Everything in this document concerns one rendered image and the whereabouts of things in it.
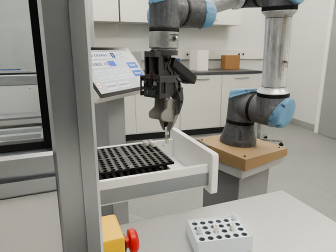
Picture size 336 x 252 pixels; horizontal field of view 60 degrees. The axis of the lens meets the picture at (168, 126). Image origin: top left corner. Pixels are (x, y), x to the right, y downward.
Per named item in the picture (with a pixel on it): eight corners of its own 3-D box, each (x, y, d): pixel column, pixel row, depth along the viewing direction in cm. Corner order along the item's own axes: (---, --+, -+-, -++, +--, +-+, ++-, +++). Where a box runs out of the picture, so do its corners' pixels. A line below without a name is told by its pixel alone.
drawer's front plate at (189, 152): (174, 157, 102) (174, 126, 99) (217, 193, 76) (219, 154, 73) (169, 157, 101) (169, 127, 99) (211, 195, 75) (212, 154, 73)
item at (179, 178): (171, 155, 100) (171, 138, 98) (208, 187, 76) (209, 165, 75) (45, 172, 85) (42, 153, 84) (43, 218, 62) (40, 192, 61)
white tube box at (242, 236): (236, 228, 71) (237, 214, 70) (252, 251, 63) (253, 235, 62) (186, 234, 69) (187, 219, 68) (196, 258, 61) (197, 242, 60)
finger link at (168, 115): (156, 134, 76) (155, 99, 74) (171, 130, 80) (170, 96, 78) (165, 136, 74) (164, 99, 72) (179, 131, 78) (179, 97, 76)
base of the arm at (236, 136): (238, 135, 134) (240, 114, 132) (263, 145, 122) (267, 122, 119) (212, 138, 126) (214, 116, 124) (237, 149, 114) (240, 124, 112)
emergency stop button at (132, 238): (135, 242, 51) (134, 222, 50) (141, 257, 47) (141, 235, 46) (117, 246, 50) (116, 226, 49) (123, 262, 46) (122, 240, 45)
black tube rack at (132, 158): (152, 161, 93) (152, 142, 91) (174, 184, 77) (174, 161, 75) (80, 172, 85) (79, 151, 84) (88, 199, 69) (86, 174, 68)
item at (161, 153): (152, 144, 92) (152, 142, 91) (174, 164, 76) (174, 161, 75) (147, 145, 91) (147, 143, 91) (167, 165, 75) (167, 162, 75)
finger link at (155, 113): (144, 130, 79) (145, 97, 76) (159, 126, 83) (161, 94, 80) (153, 133, 77) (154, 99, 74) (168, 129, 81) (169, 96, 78)
